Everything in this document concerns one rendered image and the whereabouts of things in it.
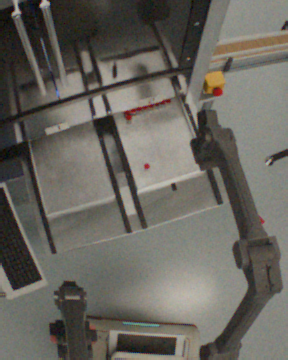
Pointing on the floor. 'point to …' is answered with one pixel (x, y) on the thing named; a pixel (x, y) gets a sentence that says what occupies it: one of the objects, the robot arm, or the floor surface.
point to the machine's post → (219, 1)
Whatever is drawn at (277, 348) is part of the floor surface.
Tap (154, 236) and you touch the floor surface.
